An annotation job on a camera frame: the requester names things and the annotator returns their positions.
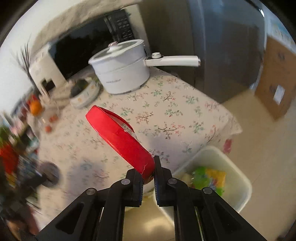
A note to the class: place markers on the large orange on jar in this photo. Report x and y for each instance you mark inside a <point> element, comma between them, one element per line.
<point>36,108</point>

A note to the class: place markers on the silver refrigerator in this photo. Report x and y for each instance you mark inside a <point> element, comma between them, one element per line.
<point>227,36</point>

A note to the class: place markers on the brown cardboard box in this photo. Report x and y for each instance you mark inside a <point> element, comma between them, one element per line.
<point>276,87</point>

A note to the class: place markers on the white electric cooking pot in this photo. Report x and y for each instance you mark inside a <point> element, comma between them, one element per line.
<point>124,67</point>

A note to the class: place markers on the glass jar with wooden lid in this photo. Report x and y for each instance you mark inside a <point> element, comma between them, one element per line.
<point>48,118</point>

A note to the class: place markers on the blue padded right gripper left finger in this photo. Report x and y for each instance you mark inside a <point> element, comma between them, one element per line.
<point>134,195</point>

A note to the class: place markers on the dark green squash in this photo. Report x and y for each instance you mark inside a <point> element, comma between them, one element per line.
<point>78,87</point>

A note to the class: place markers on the red drink can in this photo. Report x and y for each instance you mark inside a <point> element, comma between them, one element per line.
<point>51,173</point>

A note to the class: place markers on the black microwave oven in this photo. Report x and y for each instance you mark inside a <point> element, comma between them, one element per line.
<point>72,50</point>

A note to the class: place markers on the stacked white bowls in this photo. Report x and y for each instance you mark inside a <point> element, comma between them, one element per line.
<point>87,96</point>

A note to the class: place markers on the white trash bin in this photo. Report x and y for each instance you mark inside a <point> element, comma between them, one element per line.
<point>210,167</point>

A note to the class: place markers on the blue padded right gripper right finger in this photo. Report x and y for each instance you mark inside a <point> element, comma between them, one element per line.
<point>161,187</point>

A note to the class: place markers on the white air fryer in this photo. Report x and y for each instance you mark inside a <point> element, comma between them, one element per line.
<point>44,71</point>

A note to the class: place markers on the red oval food container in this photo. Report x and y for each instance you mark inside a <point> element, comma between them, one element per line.
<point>119,134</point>

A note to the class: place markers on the floral tablecloth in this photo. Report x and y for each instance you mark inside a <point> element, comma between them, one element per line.
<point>170,119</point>

